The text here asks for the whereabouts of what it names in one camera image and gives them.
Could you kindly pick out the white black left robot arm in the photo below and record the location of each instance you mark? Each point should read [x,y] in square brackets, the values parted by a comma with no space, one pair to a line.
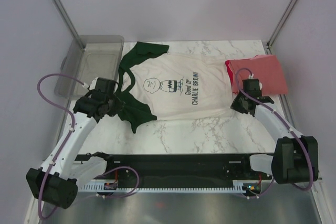
[56,181]

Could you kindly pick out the white slotted cable duct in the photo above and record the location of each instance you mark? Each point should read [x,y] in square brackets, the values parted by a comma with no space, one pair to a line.
[232,186]

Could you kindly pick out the right aluminium frame post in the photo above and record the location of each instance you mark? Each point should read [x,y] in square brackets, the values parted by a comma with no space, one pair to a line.
[279,26]

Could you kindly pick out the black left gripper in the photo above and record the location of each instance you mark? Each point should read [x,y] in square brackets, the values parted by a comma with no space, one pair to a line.
[116,109]

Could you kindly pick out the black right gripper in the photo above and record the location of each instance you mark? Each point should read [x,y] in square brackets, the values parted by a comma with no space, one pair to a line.
[234,105]

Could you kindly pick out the cream green raglan t-shirt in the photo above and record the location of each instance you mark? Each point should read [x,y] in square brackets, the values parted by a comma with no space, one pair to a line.
[156,84]

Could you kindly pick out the folded red t-shirt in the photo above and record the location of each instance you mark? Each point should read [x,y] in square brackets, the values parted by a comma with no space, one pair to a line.
[229,71]

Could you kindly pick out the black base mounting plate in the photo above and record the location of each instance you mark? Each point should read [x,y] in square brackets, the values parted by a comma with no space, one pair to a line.
[180,169]

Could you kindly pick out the aluminium frame post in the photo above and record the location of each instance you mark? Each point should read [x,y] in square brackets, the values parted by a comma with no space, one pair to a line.
[68,22]
[279,26]

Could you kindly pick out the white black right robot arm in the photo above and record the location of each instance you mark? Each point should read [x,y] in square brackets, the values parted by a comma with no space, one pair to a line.
[259,162]

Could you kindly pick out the folded pink t-shirt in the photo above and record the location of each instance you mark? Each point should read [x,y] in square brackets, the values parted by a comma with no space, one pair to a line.
[266,68]

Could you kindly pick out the clear grey plastic bin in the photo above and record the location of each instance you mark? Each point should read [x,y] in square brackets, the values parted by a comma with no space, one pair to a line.
[93,56]

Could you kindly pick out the left aluminium frame post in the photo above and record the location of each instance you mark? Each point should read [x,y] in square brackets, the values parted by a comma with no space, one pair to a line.
[68,22]

